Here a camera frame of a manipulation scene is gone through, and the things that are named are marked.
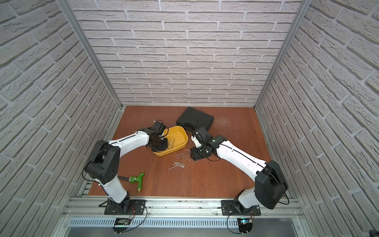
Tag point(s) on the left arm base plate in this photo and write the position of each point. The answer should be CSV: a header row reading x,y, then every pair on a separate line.
x,y
127,207

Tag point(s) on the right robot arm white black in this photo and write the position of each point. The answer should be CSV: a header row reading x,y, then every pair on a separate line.
x,y
270,183

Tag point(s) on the yellow plastic storage box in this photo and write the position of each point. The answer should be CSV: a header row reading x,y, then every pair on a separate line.
x,y
177,139

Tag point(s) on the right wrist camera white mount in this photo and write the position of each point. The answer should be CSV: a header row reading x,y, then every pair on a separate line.
x,y
195,141

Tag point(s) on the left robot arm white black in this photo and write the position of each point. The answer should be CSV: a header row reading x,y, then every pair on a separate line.
x,y
103,162

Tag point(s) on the steel nail bundle nail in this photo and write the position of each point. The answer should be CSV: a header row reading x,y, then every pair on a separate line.
x,y
178,164

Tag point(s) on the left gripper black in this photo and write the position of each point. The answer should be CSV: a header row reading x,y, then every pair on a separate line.
x,y
159,144

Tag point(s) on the aluminium front rail frame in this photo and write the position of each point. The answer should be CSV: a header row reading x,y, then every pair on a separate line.
x,y
174,213

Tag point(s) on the black plastic tool case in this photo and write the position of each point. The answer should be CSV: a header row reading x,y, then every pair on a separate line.
x,y
192,119

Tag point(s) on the left controller board with cable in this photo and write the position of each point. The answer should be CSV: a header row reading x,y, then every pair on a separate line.
x,y
122,225

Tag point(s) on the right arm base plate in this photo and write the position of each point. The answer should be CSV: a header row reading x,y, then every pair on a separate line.
x,y
232,207

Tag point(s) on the left aluminium corner post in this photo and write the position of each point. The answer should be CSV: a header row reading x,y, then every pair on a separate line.
x,y
70,16

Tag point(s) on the controller board with cable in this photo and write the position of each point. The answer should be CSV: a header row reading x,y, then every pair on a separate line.
x,y
244,225
122,225

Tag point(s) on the aluminium corner post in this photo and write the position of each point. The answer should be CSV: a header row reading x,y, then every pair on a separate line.
x,y
70,16
285,46

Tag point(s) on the right aluminium corner post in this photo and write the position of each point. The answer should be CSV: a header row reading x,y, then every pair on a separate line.
x,y
285,46

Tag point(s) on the right controller board with cable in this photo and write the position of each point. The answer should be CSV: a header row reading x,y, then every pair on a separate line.
x,y
244,225

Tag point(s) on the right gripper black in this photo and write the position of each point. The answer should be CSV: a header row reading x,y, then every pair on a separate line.
x,y
194,155

